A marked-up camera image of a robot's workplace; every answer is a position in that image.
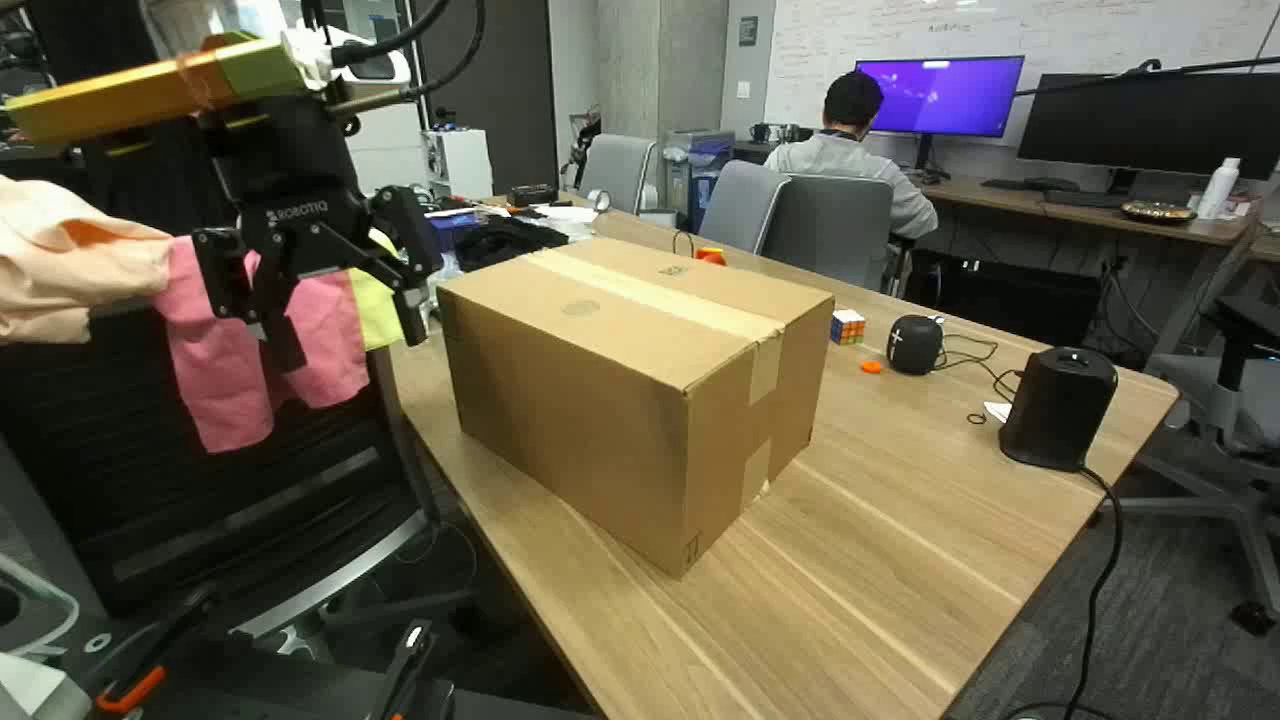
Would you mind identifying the small round black speaker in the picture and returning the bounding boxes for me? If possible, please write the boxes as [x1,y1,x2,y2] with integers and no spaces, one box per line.
[883,317,943,377]

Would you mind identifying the purple screen monitor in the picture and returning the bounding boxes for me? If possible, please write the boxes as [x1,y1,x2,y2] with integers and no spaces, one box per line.
[861,58,1024,136]

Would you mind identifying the black power cable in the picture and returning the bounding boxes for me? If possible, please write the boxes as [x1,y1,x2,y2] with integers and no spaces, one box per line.
[998,469,1127,720]

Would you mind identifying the large cardboard box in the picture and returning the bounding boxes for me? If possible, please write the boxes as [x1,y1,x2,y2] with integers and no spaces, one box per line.
[439,242,832,575]

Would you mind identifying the peach cloth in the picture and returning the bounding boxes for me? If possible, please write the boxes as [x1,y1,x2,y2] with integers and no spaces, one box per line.
[0,176,172,343]

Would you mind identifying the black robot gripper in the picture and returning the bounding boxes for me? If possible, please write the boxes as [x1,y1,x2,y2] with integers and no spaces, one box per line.
[193,120,439,374]

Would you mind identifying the background wooden desk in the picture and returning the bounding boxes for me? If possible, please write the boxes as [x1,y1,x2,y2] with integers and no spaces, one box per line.
[908,182,1258,369]

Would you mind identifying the wide black monitor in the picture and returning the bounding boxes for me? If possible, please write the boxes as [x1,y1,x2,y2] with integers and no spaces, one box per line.
[1020,72,1280,182]

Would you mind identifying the tall black cylinder speaker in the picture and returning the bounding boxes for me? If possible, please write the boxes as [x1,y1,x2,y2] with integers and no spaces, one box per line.
[998,343,1116,472]

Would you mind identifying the pink cloth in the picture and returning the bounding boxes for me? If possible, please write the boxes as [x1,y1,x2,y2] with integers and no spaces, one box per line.
[152,238,369,451]

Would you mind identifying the yellow cloth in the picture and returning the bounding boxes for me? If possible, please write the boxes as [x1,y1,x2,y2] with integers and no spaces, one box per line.
[346,270,404,351]

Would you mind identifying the rubiks cube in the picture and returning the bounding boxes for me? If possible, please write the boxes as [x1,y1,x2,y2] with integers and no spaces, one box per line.
[832,309,863,343]

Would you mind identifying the robot arm with yellow tape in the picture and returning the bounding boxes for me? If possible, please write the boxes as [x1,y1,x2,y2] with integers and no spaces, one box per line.
[4,0,439,374]

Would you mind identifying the black mesh office chair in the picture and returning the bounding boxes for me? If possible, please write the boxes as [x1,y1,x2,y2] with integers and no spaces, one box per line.
[0,309,429,669]

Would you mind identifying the grey chair at right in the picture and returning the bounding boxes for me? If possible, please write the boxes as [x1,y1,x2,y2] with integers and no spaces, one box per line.
[1122,223,1280,638]

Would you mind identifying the white spray bottle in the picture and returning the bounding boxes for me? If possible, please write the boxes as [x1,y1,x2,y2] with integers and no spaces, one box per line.
[1196,158,1238,222]

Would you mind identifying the seated person grey sweater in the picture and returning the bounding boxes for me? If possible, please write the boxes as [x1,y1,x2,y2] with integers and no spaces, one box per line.
[764,70,938,242]

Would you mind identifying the grey office chair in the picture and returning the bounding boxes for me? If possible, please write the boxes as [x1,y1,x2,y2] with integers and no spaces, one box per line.
[701,162,890,287]
[578,136,659,214]

